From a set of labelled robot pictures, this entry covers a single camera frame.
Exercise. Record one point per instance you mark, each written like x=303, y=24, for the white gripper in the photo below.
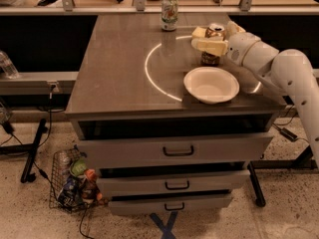
x=240, y=48

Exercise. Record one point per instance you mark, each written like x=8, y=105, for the orange soda can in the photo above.
x=215, y=47

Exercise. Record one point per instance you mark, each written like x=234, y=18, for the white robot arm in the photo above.
x=287, y=73

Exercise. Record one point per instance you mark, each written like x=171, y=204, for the green white soda can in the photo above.
x=169, y=11

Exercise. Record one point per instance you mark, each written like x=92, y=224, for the yellow sponge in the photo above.
x=198, y=32

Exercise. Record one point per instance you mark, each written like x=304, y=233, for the white paper bowl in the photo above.
x=211, y=85

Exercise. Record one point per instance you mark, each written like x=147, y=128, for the top grey drawer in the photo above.
x=120, y=153

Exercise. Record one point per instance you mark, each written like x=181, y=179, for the grey drawer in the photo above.
x=160, y=205
x=172, y=183
x=120, y=153

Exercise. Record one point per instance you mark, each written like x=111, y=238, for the black power adapter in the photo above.
x=288, y=134

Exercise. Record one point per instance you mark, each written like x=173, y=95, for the grey drawer cabinet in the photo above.
x=130, y=86

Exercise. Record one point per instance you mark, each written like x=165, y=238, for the middle grey drawer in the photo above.
x=172, y=183

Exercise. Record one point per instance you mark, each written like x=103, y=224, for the black table leg right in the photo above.
x=304, y=161

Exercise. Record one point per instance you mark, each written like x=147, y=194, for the black table leg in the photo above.
x=304, y=161
x=30, y=148

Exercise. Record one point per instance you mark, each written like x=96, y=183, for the metal railing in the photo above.
x=83, y=7

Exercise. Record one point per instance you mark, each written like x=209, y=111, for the bottom grey drawer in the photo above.
x=160, y=205

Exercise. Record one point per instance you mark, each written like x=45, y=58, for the green lid cup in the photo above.
x=78, y=167

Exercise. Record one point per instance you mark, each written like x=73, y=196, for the clear plastic bottle in basket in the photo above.
x=64, y=162

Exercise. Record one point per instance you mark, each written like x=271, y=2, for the orange snack bag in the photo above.
x=90, y=189

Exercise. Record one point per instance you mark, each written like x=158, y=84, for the clear plastic bottle left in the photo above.
x=7, y=66

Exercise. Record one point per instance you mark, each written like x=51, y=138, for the blue snack bag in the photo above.
x=69, y=194

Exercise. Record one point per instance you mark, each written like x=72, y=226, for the black table leg left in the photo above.
x=30, y=148

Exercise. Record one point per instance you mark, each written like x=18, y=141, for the wire basket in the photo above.
x=58, y=182

